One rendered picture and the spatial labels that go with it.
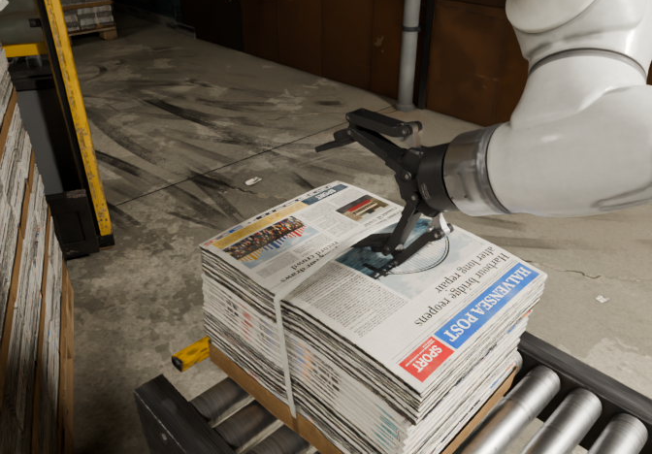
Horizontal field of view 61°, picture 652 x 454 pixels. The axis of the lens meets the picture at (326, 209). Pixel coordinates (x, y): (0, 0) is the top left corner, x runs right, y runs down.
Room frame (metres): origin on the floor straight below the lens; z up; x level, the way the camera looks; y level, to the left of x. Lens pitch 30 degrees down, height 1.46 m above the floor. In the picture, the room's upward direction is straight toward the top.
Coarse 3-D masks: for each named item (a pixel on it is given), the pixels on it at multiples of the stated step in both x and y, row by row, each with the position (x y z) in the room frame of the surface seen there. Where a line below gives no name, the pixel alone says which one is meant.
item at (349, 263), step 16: (416, 224) 0.69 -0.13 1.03; (336, 256) 0.61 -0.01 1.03; (352, 256) 0.61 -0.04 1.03; (368, 256) 0.61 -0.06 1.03; (384, 256) 0.60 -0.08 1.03; (320, 272) 0.58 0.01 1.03; (336, 272) 0.57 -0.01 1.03; (352, 272) 0.57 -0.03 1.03; (272, 288) 0.54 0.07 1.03; (304, 288) 0.54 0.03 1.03; (320, 288) 0.54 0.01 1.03; (336, 288) 0.54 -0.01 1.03; (272, 304) 0.54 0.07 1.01; (288, 304) 0.52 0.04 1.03; (304, 304) 0.51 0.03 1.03; (288, 320) 0.52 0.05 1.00; (304, 320) 0.50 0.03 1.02; (288, 336) 0.52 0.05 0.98; (304, 336) 0.50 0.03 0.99; (288, 352) 0.52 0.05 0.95; (304, 352) 0.49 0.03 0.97; (304, 368) 0.50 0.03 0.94; (304, 400) 0.49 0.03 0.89; (304, 416) 0.50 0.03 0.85
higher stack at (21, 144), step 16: (0, 48) 1.79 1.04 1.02; (0, 64) 1.70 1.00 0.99; (0, 80) 1.63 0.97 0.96; (16, 112) 1.77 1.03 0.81; (16, 128) 1.69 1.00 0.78; (16, 144) 1.60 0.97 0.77; (16, 160) 1.57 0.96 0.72; (32, 192) 1.63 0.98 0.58; (48, 208) 1.82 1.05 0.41; (64, 304) 1.59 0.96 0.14
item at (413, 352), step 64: (448, 256) 0.61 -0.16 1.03; (512, 256) 0.61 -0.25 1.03; (320, 320) 0.48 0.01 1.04; (384, 320) 0.48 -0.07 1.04; (448, 320) 0.48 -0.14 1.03; (512, 320) 0.52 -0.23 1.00; (320, 384) 0.47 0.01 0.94; (384, 384) 0.41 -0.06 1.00; (448, 384) 0.42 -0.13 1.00; (384, 448) 0.40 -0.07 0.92
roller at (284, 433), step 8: (280, 432) 0.52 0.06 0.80; (288, 432) 0.51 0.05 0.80; (264, 440) 0.50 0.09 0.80; (272, 440) 0.50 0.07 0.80; (280, 440) 0.50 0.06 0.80; (288, 440) 0.50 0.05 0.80; (296, 440) 0.50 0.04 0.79; (304, 440) 0.51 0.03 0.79; (256, 448) 0.49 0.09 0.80; (264, 448) 0.49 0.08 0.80; (272, 448) 0.49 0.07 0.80; (280, 448) 0.49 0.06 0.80; (288, 448) 0.49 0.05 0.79; (296, 448) 0.50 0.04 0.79; (304, 448) 0.50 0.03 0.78
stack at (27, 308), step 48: (0, 192) 1.24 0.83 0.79; (0, 240) 1.11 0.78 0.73; (0, 288) 0.96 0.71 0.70; (48, 288) 1.41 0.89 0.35; (0, 336) 0.85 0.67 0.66; (48, 336) 1.22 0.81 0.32; (0, 384) 0.77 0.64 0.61; (48, 384) 1.05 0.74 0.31; (0, 432) 0.67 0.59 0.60; (48, 432) 0.93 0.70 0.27
